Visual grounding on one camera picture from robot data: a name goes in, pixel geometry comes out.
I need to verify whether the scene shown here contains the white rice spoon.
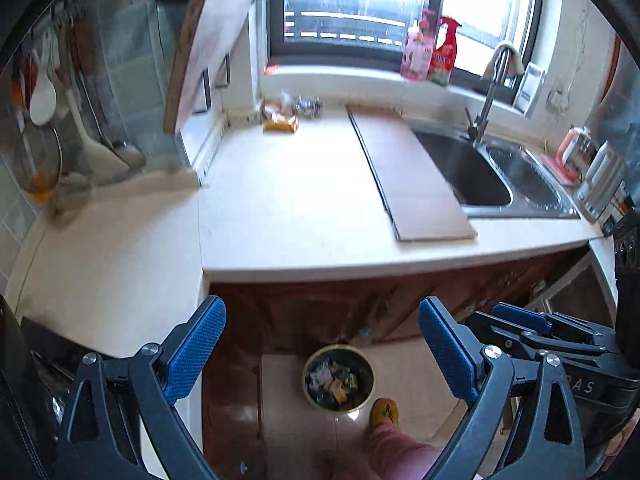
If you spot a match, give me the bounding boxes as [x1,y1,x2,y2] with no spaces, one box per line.
[29,30,57,126]

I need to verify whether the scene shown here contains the wooden kitchen cabinet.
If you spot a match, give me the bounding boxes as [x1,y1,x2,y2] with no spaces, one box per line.
[207,250,601,480]

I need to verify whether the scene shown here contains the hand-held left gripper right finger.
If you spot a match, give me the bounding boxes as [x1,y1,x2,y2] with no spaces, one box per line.
[417,296,586,480]

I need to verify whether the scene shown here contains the yellow snack packet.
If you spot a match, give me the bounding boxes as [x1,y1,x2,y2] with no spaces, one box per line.
[262,110,299,134]

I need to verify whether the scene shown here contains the person's pink trouser leg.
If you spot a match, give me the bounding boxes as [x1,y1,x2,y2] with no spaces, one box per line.
[367,425,446,480]

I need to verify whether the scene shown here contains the round trash bin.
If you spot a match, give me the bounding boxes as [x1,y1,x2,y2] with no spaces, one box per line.
[301,344,376,415]

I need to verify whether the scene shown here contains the silver foil wrapper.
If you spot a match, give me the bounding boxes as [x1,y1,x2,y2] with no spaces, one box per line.
[295,95,323,120]

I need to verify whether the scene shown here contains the steel kitchen faucet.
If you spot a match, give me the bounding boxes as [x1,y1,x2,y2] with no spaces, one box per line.
[467,42,518,147]

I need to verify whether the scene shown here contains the pink electric kettle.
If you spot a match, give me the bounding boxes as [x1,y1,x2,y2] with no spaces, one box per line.
[557,126,598,173]

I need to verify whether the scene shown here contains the red spray bottle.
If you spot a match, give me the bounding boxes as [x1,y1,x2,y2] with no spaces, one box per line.
[429,16,462,87]

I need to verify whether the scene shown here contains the kettles on counter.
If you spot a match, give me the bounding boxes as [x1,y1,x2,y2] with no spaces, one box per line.
[575,140,631,225]

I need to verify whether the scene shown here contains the white plastic ladle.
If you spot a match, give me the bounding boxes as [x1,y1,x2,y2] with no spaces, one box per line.
[65,70,132,183]

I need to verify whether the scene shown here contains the stainless steel double sink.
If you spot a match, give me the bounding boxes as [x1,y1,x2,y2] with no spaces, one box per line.
[405,120,581,220]

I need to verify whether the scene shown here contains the grey dish cloth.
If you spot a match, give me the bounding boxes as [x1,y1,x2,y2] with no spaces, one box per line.
[482,40,526,78]

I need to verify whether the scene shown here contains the wooden cutting board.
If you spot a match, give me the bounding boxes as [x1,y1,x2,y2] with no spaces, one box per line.
[162,0,256,135]

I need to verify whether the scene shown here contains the white vegetable grater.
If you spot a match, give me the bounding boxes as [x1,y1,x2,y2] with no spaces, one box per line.
[512,61,545,111]

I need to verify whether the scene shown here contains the metal mesh strainer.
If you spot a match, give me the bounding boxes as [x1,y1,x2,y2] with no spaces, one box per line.
[12,122,63,196]

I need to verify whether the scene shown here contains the yellow slipper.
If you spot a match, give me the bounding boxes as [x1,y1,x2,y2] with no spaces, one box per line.
[369,397,401,433]

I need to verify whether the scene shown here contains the pink dish soap bottle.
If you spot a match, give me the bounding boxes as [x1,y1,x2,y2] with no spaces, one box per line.
[400,9,437,82]

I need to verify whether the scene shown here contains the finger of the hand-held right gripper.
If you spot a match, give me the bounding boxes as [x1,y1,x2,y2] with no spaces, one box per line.
[492,301,621,347]
[466,311,621,367]

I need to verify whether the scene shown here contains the pink tray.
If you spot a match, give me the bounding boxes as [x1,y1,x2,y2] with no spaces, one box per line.
[540,152,581,186]

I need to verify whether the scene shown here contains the brown cardboard sheet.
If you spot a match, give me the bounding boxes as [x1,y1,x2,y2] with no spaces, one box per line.
[346,104,478,242]

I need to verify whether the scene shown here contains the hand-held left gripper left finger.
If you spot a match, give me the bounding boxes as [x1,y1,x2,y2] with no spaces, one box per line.
[55,295,228,480]

